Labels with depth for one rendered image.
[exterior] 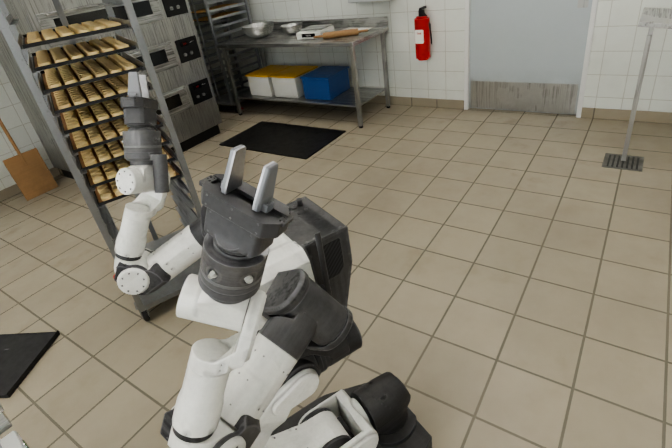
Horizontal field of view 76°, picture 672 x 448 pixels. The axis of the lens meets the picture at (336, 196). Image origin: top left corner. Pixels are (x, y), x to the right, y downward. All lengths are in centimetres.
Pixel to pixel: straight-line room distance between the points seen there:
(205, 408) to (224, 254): 26
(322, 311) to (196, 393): 26
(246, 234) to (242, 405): 37
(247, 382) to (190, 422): 12
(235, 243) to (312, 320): 32
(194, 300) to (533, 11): 418
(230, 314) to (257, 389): 21
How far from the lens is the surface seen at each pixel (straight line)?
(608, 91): 458
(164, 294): 262
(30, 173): 503
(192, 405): 75
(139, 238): 123
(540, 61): 460
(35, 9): 425
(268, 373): 82
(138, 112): 115
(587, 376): 219
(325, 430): 156
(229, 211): 54
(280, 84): 523
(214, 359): 71
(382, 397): 160
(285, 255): 94
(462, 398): 203
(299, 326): 82
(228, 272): 58
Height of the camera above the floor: 166
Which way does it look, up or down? 29 degrees down
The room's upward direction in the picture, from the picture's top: 9 degrees counter-clockwise
